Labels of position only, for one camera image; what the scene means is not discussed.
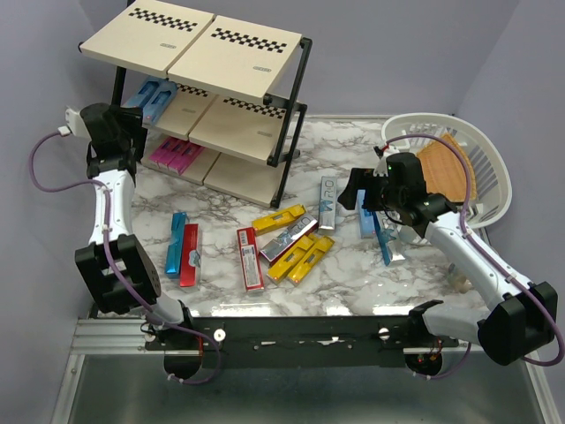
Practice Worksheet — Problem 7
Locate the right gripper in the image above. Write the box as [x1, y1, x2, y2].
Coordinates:
[337, 166, 404, 211]

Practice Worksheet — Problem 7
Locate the light blue toothpaste box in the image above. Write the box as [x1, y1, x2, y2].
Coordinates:
[123, 76, 162, 110]
[142, 80, 177, 127]
[357, 190, 376, 239]

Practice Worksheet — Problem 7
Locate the pink toothpaste box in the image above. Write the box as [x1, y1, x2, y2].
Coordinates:
[162, 140, 190, 174]
[149, 137, 178, 169]
[170, 142, 205, 175]

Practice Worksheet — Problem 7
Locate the pink toothpaste box back side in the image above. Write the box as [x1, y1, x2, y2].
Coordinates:
[170, 142, 205, 175]

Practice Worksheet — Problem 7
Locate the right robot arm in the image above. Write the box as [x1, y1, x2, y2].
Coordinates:
[338, 153, 564, 366]

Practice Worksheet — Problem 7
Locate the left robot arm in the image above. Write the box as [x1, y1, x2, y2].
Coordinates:
[75, 102, 196, 349]

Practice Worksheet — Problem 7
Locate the beige three-tier shelf rack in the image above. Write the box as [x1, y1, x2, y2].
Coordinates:
[79, 1, 313, 208]

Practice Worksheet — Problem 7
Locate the silver R&O box upper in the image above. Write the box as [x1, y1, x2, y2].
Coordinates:
[318, 176, 337, 234]

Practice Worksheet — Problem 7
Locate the silver blue R&O box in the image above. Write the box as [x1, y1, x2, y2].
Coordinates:
[373, 212, 405, 266]

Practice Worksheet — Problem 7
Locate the yellow toothpaste box lower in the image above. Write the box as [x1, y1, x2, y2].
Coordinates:
[288, 235, 335, 285]

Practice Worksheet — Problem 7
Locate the yellow toothpaste box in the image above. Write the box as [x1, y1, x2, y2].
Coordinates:
[252, 204, 305, 236]
[267, 234, 319, 284]
[288, 235, 335, 285]

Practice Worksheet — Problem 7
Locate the woven wicker fan tray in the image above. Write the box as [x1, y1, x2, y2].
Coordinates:
[416, 141, 467, 203]

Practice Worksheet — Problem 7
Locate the yellow toothpaste box upper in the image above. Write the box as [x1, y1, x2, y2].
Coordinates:
[252, 204, 305, 236]

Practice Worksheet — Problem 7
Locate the silver red R&O box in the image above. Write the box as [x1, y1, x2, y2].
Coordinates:
[260, 213, 318, 265]

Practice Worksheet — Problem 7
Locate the yellow toothpaste box middle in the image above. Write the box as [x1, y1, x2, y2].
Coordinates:
[267, 234, 319, 284]

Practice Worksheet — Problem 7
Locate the red toothpaste box barcode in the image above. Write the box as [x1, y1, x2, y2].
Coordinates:
[237, 227, 265, 292]

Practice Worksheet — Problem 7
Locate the white plastic dish basket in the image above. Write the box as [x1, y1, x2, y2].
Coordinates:
[381, 113, 512, 242]

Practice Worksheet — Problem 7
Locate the beige paper cup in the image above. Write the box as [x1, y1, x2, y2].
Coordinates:
[447, 262, 472, 293]

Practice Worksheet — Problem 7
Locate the blue metallic toothpaste box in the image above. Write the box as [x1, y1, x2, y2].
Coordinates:
[164, 212, 189, 279]

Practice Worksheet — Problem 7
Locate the red R&O toothpaste box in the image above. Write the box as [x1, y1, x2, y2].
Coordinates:
[179, 223, 201, 290]

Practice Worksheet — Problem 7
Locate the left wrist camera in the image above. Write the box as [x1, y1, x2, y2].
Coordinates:
[57, 106, 90, 140]

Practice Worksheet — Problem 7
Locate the black mounting rail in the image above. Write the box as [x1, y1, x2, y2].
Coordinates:
[145, 315, 460, 372]

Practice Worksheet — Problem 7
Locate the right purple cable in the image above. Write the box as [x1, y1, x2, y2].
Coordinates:
[386, 133, 560, 381]

